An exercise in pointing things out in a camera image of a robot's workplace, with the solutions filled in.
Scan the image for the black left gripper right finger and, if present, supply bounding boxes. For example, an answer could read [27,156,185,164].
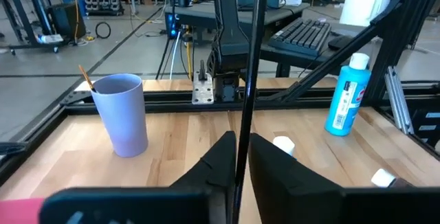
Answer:
[248,133,344,224]

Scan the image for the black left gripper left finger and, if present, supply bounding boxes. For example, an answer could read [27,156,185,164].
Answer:
[170,131,237,224]

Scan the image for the large turquoise paint bottle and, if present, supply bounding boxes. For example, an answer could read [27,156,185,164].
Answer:
[324,52,373,137]

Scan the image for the slim black handled paint brush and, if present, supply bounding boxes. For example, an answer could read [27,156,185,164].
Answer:
[78,64,98,93]

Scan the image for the small purple paint bottle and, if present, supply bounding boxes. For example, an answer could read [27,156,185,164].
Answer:
[272,135,297,159]

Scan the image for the small dark brown paint bottle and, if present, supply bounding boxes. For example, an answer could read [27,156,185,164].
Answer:
[370,168,415,189]

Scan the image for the silver metal mounting plate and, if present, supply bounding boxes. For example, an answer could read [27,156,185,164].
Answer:
[191,59,215,105]

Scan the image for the lavender plastic cup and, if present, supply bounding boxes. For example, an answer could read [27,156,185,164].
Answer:
[90,73,149,159]

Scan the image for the silver aluminium extrusion bar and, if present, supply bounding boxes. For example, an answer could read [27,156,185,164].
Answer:
[384,65,415,136]

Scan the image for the computer tower blue light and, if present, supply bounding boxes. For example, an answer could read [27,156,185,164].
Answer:
[164,10,182,40]

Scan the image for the black computer keyboard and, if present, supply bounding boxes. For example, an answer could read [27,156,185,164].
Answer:
[267,17,333,58]

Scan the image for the black computer mouse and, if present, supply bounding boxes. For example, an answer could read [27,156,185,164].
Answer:
[327,34,352,52]

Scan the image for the white round pillar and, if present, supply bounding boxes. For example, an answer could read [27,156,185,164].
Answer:
[339,0,402,27]

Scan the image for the pink plastic bin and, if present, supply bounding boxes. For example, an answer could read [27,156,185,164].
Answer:
[0,198,46,224]

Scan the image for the black waste bin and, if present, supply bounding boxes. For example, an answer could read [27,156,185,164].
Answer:
[46,2,87,43]

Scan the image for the yellow cable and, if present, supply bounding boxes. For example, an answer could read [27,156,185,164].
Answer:
[185,27,193,80]

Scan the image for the white cable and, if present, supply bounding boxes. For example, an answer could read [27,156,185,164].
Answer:
[170,31,182,80]

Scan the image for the black floor cable coil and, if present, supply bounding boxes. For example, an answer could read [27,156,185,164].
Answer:
[94,21,112,40]

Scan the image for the black frame clamp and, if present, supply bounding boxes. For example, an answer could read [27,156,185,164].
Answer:
[0,141,28,157]

